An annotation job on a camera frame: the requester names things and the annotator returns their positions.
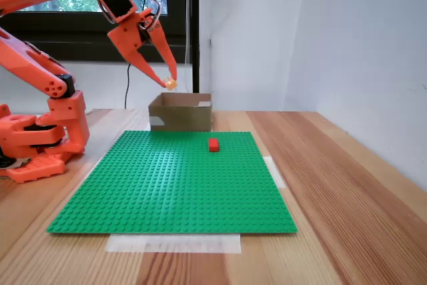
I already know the black window frame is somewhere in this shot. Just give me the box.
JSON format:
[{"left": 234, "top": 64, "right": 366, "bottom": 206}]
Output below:
[{"left": 0, "top": 0, "right": 201, "bottom": 65}]

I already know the black hanging cable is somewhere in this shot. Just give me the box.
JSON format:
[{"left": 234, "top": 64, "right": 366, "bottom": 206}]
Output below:
[{"left": 125, "top": 0, "right": 155, "bottom": 109}]

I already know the translucent tape strip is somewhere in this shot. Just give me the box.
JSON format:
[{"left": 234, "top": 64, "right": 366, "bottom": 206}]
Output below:
[
  {"left": 263, "top": 156, "right": 287, "bottom": 189},
  {"left": 105, "top": 233, "right": 242, "bottom": 254}
]

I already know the green lego baseplate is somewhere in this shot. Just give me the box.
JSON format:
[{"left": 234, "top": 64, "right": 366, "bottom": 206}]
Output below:
[{"left": 45, "top": 130, "right": 298, "bottom": 235}]

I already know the cardboard box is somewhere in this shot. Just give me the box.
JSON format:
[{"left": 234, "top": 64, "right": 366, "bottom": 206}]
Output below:
[{"left": 148, "top": 92, "right": 214, "bottom": 132}]

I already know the black vertical pole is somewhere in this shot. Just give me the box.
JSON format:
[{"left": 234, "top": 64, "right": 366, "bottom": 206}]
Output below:
[{"left": 185, "top": 0, "right": 201, "bottom": 94}]

